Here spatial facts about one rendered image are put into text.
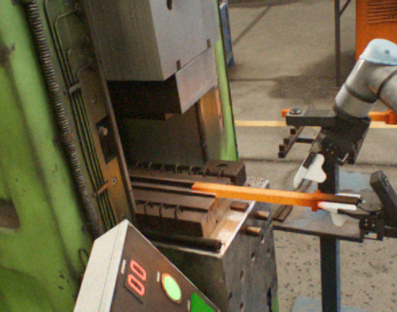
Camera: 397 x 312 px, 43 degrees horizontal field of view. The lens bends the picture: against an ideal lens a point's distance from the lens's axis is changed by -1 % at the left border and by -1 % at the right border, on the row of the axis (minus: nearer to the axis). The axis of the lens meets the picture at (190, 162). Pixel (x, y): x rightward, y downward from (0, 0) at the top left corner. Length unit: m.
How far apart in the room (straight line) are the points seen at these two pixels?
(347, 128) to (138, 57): 0.47
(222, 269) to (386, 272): 1.44
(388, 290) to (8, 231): 1.81
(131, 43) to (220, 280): 0.62
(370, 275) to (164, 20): 1.83
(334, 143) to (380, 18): 3.59
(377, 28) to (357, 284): 2.72
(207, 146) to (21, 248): 0.69
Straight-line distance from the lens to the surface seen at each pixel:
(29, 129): 0.94
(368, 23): 4.69
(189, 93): 1.14
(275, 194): 1.26
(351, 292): 2.48
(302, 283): 2.51
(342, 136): 1.13
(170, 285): 0.90
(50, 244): 1.06
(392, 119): 1.76
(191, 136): 1.57
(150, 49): 1.03
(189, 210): 1.30
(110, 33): 1.07
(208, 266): 1.28
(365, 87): 1.06
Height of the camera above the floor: 1.68
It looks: 27 degrees down
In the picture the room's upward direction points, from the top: 10 degrees counter-clockwise
